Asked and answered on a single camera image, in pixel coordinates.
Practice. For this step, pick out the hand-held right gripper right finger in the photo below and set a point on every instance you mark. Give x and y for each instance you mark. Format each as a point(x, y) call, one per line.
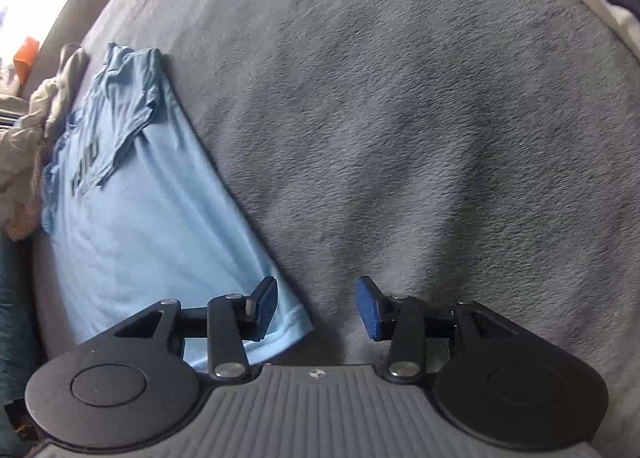
point(368, 309)

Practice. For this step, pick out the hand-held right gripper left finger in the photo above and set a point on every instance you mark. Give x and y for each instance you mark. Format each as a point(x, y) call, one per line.
point(266, 309)

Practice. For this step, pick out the light blue t-shirt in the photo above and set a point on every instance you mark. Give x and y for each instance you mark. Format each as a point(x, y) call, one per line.
point(150, 238)

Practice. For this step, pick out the white crumpled cloth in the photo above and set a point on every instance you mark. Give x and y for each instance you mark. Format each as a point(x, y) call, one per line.
point(20, 148)

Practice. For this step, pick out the grey crumpled garment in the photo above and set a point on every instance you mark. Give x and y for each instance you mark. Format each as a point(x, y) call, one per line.
point(71, 83)

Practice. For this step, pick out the orange box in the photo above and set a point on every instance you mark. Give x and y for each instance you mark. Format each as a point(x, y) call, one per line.
point(26, 58)

